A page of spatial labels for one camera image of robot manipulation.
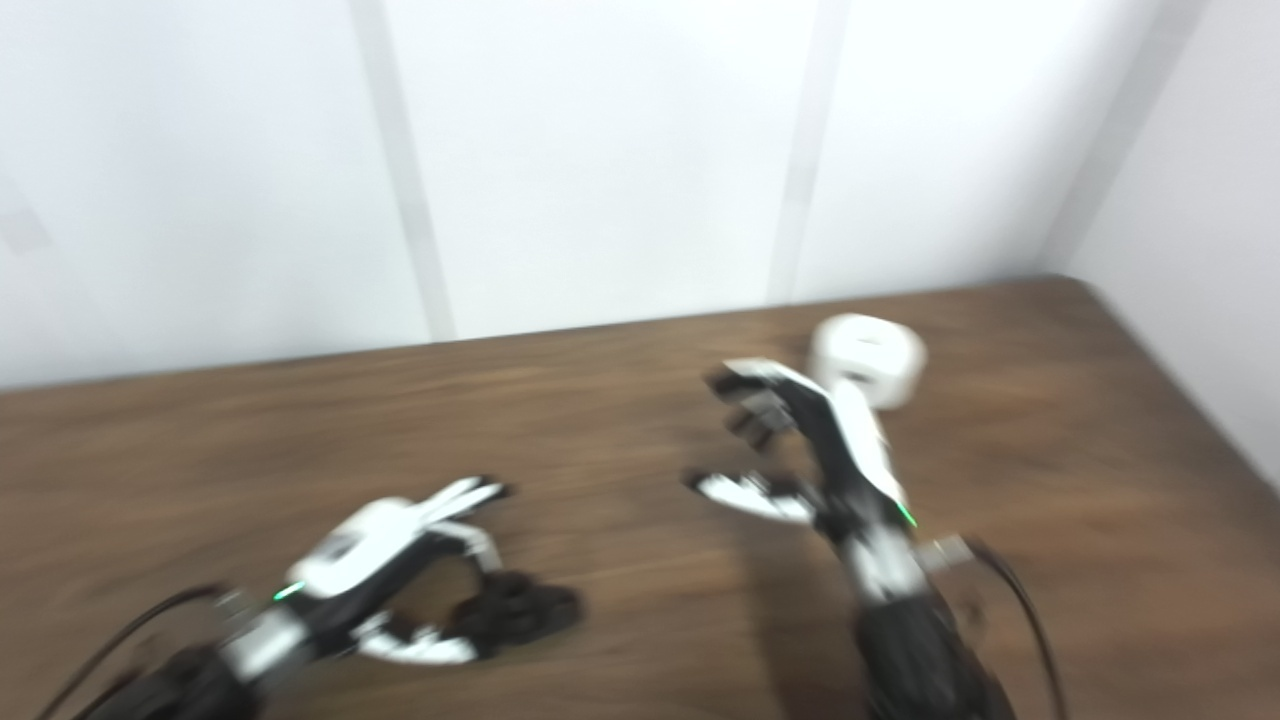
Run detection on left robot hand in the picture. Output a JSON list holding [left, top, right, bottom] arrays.
[[285, 477, 511, 666]]

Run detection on round white cylinder piece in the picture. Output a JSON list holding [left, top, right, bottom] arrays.
[[808, 313, 928, 411]]

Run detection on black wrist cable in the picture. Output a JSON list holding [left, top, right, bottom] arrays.
[[925, 537, 1066, 720], [35, 585, 231, 720]]

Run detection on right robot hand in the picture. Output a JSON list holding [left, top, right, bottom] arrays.
[[685, 358, 916, 546]]

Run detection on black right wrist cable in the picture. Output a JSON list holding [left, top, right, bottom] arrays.
[[925, 537, 1066, 720]]

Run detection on black flanged holder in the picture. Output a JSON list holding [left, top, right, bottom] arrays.
[[445, 570, 583, 661]]

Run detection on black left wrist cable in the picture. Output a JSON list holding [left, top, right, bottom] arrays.
[[35, 585, 231, 720]]

